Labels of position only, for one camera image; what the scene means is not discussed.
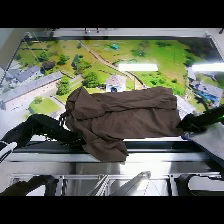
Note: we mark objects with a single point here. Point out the brown shirt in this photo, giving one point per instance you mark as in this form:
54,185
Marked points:
126,116

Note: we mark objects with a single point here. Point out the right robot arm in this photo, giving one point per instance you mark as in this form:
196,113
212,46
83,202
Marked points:
203,120

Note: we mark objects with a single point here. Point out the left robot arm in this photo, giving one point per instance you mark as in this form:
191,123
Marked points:
36,126

